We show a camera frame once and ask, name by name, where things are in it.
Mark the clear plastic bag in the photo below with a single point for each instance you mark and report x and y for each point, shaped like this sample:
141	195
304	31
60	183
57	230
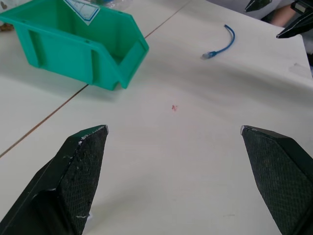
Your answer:
117	3

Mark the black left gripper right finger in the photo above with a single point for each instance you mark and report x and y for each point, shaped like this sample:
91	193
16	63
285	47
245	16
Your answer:
281	181

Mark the white paper label with print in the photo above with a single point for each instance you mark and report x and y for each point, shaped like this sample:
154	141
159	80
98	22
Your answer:
83	9

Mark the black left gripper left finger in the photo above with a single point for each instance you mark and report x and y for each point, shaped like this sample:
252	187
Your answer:
61	186

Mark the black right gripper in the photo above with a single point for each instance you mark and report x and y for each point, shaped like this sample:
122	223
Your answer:
305	6

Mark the green plastic storage bin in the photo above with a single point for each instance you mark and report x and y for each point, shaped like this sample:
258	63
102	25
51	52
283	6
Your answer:
61	54

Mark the small brown object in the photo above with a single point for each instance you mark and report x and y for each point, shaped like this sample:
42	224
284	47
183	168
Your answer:
6	27

